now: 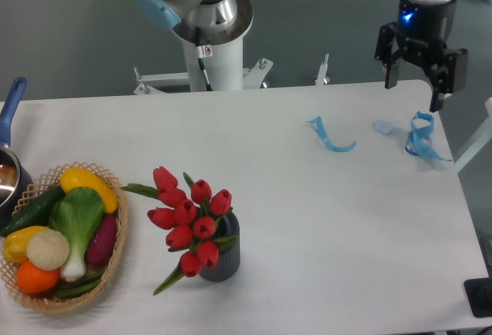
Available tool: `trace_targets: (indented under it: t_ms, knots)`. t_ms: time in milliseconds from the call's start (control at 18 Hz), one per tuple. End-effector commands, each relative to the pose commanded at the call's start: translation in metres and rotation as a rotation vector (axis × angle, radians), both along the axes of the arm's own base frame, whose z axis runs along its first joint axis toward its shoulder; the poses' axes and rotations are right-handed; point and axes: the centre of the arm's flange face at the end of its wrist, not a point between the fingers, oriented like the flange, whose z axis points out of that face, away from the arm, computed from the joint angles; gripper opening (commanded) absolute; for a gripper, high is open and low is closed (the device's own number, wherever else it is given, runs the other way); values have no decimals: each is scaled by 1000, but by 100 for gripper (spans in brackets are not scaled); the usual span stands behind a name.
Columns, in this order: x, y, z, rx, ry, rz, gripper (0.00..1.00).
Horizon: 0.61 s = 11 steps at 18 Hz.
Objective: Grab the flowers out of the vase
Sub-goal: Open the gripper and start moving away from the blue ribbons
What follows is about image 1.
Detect yellow bell pepper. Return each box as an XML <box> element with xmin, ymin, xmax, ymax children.
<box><xmin>2</xmin><ymin>226</ymin><xmax>48</xmax><ymax>264</ymax></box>

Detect white furniture at right edge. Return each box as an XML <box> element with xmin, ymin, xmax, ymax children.
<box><xmin>454</xmin><ymin>98</ymin><xmax>491</xmax><ymax>173</ymax></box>

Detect blue tangled ribbon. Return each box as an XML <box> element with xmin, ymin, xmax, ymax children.
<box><xmin>405</xmin><ymin>111</ymin><xmax>451</xmax><ymax>161</ymax></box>

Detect dark grey ribbed vase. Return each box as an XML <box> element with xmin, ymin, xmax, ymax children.
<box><xmin>199</xmin><ymin>213</ymin><xmax>241</xmax><ymax>283</ymax></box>

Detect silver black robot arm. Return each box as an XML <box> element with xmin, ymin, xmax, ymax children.
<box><xmin>374</xmin><ymin>0</ymin><xmax>468</xmax><ymax>112</ymax></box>

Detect light blue small cap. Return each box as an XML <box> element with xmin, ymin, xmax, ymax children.
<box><xmin>372</xmin><ymin>120</ymin><xmax>394</xmax><ymax>135</ymax></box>

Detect purple sweet potato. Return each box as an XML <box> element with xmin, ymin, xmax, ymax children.
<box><xmin>86</xmin><ymin>214</ymin><xmax>117</xmax><ymax>266</ymax></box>

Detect black device at edge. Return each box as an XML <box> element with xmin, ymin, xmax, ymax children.
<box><xmin>464</xmin><ymin>277</ymin><xmax>492</xmax><ymax>318</ymax></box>

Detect white metal stand frame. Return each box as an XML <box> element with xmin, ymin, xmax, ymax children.
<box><xmin>133</xmin><ymin>53</ymin><xmax>331</xmax><ymax>95</ymax></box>

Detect blue curved ribbon strip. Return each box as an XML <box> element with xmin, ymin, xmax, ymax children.
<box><xmin>306</xmin><ymin>116</ymin><xmax>357</xmax><ymax>153</ymax></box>

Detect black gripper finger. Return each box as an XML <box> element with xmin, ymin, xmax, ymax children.
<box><xmin>429</xmin><ymin>91</ymin><xmax>450</xmax><ymax>112</ymax></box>
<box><xmin>384</xmin><ymin>62</ymin><xmax>399</xmax><ymax>89</ymax></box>

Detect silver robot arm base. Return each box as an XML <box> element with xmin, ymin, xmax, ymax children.
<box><xmin>135</xmin><ymin>0</ymin><xmax>254</xmax><ymax>91</ymax></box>

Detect green bean pods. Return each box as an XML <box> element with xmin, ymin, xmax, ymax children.
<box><xmin>55</xmin><ymin>270</ymin><xmax>103</xmax><ymax>300</ymax></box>

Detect green bok choy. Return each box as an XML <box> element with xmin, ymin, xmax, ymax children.
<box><xmin>48</xmin><ymin>187</ymin><xmax>105</xmax><ymax>282</ymax></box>

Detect green cucumber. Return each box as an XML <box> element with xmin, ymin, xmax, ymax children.
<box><xmin>1</xmin><ymin>185</ymin><xmax>65</xmax><ymax>237</ymax></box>

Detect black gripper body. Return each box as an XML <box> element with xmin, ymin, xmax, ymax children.
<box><xmin>374</xmin><ymin>1</ymin><xmax>468</xmax><ymax>93</ymax></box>

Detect blue handled saucepan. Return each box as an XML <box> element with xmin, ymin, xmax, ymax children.
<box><xmin>1</xmin><ymin>77</ymin><xmax>32</xmax><ymax>228</ymax></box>

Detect orange fruit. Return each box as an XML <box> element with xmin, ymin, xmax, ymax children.
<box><xmin>16</xmin><ymin>260</ymin><xmax>59</xmax><ymax>294</ymax></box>

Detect red tulip bouquet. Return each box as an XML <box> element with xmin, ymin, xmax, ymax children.
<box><xmin>123</xmin><ymin>166</ymin><xmax>233</xmax><ymax>296</ymax></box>

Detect woven wicker basket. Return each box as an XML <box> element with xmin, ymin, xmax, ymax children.
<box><xmin>1</xmin><ymin>161</ymin><xmax>128</xmax><ymax>313</ymax></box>

